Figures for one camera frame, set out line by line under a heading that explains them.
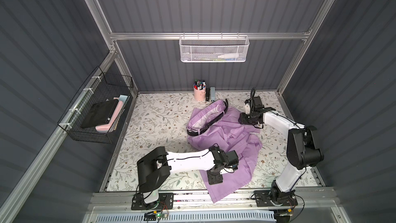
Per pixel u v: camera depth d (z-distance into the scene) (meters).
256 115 0.69
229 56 0.87
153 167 0.47
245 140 0.89
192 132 0.95
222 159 0.58
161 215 0.70
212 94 1.13
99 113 0.68
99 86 0.78
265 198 0.73
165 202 0.74
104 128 0.64
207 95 1.15
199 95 1.11
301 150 0.50
